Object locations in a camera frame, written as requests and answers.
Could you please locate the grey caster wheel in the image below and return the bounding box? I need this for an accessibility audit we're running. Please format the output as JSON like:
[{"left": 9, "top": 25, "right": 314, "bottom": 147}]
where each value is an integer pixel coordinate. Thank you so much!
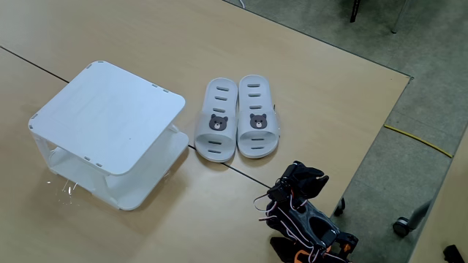
[{"left": 393, "top": 216, "right": 412, "bottom": 238}]

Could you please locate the yellow floor cable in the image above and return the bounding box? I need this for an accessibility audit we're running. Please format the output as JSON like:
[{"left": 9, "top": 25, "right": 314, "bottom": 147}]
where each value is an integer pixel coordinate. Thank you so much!
[{"left": 383, "top": 123, "right": 454, "bottom": 159}]

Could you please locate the black chair leg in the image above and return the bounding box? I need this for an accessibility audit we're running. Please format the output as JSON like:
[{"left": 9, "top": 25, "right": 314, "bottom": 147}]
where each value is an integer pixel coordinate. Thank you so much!
[{"left": 349, "top": 0, "right": 363, "bottom": 23}]

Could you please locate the grey table leg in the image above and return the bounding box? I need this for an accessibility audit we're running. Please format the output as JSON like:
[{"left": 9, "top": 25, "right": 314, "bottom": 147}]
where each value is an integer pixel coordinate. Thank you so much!
[{"left": 408, "top": 199, "right": 433, "bottom": 229}]

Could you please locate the white bear slipper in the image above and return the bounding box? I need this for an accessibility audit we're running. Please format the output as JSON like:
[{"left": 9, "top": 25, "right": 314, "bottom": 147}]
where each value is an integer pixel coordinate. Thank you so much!
[
  {"left": 236, "top": 75, "right": 281, "bottom": 159},
  {"left": 193, "top": 77, "right": 239, "bottom": 164}
]

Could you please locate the black caster wheel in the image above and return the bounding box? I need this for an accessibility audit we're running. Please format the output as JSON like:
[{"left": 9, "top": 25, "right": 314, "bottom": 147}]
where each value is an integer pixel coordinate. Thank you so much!
[{"left": 333, "top": 197, "right": 347, "bottom": 217}]

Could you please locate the silver metal leg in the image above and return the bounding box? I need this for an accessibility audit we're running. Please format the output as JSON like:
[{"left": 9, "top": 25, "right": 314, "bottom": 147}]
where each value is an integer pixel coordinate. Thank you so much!
[{"left": 390, "top": 0, "right": 410, "bottom": 34}]

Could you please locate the white two-tier plastic box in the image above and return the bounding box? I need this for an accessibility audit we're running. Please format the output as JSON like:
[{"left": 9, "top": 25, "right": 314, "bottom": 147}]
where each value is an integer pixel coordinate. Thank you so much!
[{"left": 28, "top": 60, "right": 190, "bottom": 212}]

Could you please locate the black object on side table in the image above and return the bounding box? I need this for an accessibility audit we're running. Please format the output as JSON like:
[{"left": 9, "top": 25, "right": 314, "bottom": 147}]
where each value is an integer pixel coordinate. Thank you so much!
[{"left": 442, "top": 244, "right": 467, "bottom": 263}]

